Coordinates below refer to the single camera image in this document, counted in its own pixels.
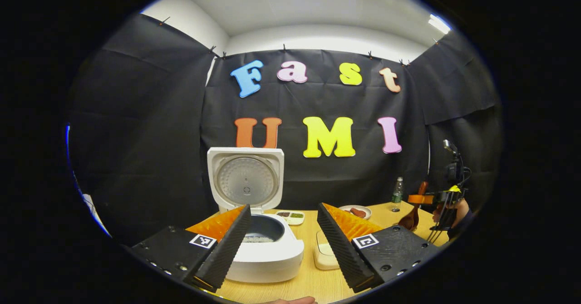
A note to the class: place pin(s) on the wooden spoon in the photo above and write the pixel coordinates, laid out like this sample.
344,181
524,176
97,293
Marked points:
413,218

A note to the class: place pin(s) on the white power strip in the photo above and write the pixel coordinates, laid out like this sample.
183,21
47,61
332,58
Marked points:
93,211

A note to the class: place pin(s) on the small white divided dish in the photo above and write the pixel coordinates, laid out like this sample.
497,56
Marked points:
292,216

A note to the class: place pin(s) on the white round plate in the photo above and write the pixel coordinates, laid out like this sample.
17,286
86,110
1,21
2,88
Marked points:
345,208

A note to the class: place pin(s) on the computer monitor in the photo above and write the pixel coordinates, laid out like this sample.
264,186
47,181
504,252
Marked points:
68,145

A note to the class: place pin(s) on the clear water bottle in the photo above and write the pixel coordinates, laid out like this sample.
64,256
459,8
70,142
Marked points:
397,195

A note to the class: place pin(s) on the small ceiling light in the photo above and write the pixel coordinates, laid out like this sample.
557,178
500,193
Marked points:
439,23

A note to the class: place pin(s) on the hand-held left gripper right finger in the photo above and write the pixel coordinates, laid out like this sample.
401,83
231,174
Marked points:
340,245

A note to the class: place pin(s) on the white rice cooker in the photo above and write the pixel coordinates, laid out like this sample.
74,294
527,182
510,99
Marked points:
272,258

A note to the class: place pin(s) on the black backdrop cloth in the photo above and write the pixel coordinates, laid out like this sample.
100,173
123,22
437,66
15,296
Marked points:
150,136

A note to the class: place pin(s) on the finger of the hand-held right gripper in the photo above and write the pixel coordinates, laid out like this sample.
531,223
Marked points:
420,198

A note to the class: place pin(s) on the rice box with clear lid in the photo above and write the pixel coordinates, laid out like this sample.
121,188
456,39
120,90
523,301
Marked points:
324,254

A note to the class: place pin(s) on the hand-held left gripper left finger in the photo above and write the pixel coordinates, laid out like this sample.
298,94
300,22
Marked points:
229,245

